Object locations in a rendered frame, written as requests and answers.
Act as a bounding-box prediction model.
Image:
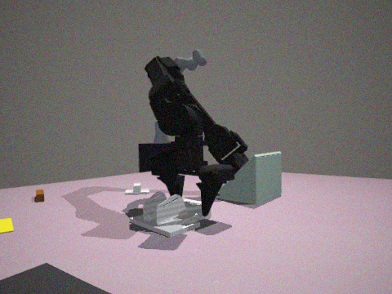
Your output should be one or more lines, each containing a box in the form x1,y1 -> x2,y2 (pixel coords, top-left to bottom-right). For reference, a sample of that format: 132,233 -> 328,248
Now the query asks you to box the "small brown block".
36,189 -> 44,202

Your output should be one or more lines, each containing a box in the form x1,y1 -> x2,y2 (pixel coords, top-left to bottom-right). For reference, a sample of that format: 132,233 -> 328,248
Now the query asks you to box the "yellow rectangular plate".
0,218 -> 14,234

